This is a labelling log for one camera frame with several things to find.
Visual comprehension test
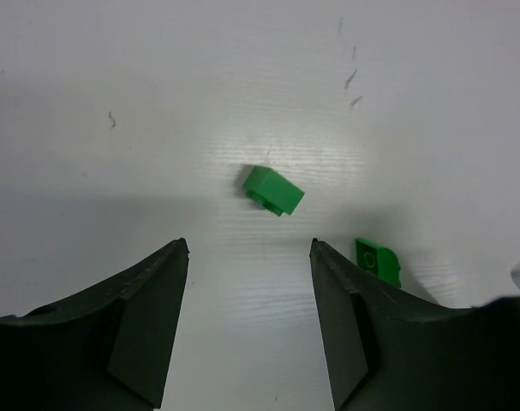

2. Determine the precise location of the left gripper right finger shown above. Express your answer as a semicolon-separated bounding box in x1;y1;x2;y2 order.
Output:
310;240;520;410

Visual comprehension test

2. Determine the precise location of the dark green lego brick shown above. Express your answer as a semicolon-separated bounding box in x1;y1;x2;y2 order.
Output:
355;237;402;288
242;165;305;217

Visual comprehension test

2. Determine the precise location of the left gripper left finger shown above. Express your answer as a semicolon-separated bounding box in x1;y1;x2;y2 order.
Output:
0;239;188;410

